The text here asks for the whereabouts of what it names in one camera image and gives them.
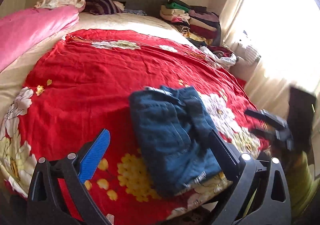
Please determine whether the white knit garment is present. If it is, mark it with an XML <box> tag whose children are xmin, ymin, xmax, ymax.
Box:
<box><xmin>236</xmin><ymin>37</ymin><xmax>261</xmax><ymax>66</ymax></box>

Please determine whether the green sleeve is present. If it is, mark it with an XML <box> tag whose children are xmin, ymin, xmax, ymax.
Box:
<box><xmin>285</xmin><ymin>151</ymin><xmax>319</xmax><ymax>218</ymax></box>

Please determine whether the striped purple pillow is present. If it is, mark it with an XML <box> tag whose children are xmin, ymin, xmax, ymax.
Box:
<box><xmin>84</xmin><ymin>0</ymin><xmax>122</xmax><ymax>16</ymax></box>

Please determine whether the blue denim pants lace hem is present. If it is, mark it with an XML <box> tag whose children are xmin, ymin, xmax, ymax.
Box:
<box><xmin>129</xmin><ymin>86</ymin><xmax>221</xmax><ymax>197</ymax></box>

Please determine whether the red floral bedspread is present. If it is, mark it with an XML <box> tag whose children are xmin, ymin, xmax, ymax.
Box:
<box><xmin>0</xmin><ymin>12</ymin><xmax>271</xmax><ymax>225</ymax></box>

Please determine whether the floral beige pillow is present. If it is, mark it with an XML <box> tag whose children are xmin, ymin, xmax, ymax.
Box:
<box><xmin>34</xmin><ymin>0</ymin><xmax>86</xmax><ymax>12</ymax></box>

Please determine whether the stack of folded clothes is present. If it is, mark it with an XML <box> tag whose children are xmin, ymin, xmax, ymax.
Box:
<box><xmin>159</xmin><ymin>0</ymin><xmax>221</xmax><ymax>47</ymax></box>

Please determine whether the cream curtain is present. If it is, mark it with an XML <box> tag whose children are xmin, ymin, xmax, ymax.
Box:
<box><xmin>220</xmin><ymin>0</ymin><xmax>319</xmax><ymax>116</ymax></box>

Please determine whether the pink satin quilt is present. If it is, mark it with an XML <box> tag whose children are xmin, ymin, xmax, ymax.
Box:
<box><xmin>1</xmin><ymin>5</ymin><xmax>79</xmax><ymax>70</ymax></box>

